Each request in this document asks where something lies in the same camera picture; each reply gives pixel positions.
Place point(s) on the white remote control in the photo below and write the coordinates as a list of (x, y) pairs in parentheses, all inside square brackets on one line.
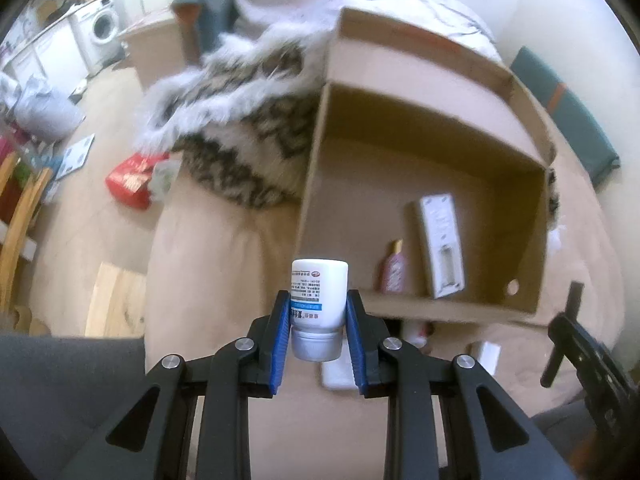
[(441, 244)]

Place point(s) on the white paper sheet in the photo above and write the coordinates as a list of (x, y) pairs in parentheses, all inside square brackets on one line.
[(75, 156)]

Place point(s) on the pink perfume bottle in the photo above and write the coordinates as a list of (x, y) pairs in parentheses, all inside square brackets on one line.
[(393, 270)]

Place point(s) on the white blue-label medicine bottle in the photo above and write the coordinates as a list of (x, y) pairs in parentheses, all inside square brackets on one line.
[(318, 295)]

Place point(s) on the brown cardboard box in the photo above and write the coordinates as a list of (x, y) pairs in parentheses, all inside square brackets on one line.
[(407, 113)]

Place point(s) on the white washing machine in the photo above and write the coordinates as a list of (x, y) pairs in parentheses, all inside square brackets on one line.
[(96, 29)]

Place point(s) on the white plastic bottle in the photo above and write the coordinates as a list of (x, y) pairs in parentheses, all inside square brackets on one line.
[(337, 375)]

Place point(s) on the leopard fur blanket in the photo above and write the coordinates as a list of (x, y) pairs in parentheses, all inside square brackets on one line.
[(243, 119)]

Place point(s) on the red plastic bag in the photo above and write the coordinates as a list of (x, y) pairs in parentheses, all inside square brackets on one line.
[(129, 182)]

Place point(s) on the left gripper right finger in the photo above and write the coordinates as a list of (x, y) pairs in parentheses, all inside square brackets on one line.
[(445, 419)]

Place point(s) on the teal cushion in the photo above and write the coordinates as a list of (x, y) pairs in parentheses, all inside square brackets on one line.
[(578, 126)]

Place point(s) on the wooden chair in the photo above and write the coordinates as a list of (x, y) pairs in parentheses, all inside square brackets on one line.
[(16, 232)]

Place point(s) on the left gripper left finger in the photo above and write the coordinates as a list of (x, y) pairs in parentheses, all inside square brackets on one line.
[(203, 401)]

